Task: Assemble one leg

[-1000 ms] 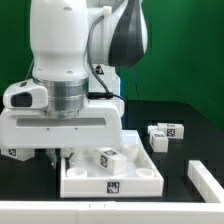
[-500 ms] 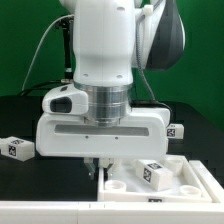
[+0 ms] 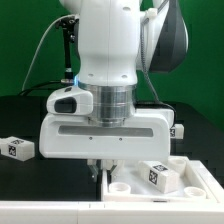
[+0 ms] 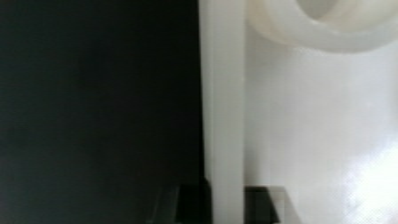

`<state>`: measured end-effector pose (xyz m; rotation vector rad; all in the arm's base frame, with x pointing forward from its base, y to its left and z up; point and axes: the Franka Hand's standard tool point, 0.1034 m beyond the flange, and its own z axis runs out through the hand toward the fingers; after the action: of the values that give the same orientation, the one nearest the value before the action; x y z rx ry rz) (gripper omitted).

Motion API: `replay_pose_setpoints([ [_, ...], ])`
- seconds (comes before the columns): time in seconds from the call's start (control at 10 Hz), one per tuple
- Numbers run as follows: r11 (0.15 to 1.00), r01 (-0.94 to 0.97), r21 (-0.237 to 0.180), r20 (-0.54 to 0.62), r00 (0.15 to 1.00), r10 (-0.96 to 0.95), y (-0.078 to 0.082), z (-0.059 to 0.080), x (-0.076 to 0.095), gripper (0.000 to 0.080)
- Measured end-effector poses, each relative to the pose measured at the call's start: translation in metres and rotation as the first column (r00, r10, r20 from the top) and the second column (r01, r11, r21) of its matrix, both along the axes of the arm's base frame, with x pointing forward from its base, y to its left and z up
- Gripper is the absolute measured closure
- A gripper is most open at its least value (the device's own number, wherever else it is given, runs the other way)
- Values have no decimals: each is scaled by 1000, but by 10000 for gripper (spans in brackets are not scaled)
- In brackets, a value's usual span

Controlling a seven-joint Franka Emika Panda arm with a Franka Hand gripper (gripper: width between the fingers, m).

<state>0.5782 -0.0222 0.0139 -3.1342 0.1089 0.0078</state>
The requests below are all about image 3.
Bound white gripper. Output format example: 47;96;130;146
39;109;174;182

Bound white square tabletop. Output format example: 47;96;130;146
101;156;224;205

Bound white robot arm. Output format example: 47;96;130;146
39;0;188;168

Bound white front fence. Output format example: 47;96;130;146
0;201;224;224

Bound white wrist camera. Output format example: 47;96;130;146
46;86;93;115

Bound black base cables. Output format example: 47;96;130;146
18;79;76;98

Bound black camera on stand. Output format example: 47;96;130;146
55;15;80;87

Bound white camera cable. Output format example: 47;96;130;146
21;13;80;93

